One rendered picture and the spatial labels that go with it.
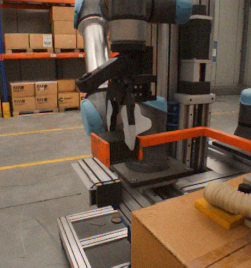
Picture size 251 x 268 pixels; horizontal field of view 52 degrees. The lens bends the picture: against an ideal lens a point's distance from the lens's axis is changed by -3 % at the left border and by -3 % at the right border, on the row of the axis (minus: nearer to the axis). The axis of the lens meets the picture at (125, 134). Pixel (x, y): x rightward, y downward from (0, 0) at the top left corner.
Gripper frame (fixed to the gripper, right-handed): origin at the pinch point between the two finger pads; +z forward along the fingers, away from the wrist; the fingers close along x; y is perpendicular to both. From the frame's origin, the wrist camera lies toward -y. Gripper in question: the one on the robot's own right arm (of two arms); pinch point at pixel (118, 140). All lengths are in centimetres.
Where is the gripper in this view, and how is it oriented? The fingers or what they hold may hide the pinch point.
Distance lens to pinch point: 57.0
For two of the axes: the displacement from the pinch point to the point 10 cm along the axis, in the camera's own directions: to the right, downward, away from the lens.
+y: 8.8, -1.2, 4.5
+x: -4.7, -2.3, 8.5
